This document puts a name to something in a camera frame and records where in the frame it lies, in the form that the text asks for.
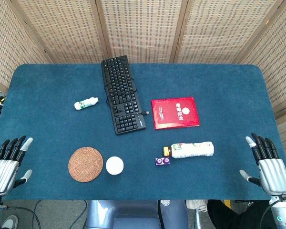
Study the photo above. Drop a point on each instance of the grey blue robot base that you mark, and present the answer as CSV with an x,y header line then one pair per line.
x,y
133,214

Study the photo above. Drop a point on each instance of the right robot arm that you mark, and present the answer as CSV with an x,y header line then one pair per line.
x,y
281,211

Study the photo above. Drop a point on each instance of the small white plastic bottle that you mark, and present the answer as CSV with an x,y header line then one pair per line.
x,y
85,103

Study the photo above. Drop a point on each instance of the grey sneaker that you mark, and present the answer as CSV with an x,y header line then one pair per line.
x,y
9,222

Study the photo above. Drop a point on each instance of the black computer keyboard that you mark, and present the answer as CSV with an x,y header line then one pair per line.
x,y
123,94

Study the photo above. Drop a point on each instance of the white shoe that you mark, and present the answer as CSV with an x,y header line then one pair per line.
x,y
197,205

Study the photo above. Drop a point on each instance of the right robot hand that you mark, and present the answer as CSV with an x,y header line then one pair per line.
x,y
272,170

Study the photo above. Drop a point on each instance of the woven bamboo folding screen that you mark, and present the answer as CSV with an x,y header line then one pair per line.
x,y
143,28

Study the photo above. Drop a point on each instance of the white cup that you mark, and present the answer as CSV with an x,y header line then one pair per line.
x,y
114,165

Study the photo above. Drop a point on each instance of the red certificate book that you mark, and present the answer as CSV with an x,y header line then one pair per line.
x,y
175,113

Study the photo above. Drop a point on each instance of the blue felt table cover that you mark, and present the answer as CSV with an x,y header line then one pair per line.
x,y
62,131

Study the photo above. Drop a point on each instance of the large white drink bottle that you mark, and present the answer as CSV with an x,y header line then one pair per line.
x,y
193,149

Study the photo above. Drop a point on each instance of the brown woven round coaster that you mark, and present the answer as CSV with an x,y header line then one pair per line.
x,y
85,164

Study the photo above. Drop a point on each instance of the small purple box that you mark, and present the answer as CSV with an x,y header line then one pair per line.
x,y
162,161

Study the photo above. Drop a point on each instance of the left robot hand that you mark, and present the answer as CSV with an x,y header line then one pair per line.
x,y
3,167

